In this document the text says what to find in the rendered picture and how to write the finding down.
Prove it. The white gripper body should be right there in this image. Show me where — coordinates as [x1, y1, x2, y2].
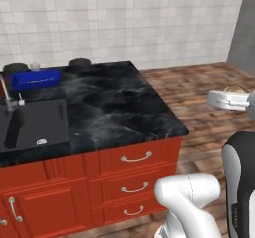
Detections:
[207, 89, 251, 112]

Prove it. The tan donut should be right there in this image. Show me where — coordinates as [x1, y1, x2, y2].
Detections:
[223, 85, 250, 95]

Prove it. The red drawer front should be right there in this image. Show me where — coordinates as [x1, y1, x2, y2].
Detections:
[91, 195, 167, 226]
[82, 137, 183, 179]
[87, 163, 179, 207]

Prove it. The black sink basin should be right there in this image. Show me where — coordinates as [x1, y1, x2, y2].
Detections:
[0, 98, 71, 155]

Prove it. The small white jar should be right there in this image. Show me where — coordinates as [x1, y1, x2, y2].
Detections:
[29, 61, 42, 72]

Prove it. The red cupboard door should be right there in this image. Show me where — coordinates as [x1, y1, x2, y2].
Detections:
[1, 177, 92, 238]
[0, 198, 18, 238]

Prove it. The silver tap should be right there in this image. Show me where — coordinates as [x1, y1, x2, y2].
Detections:
[0, 74, 27, 113]

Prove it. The silver drawer handle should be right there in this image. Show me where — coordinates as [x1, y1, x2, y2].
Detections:
[123, 205, 145, 217]
[120, 181, 150, 194]
[120, 150, 153, 164]

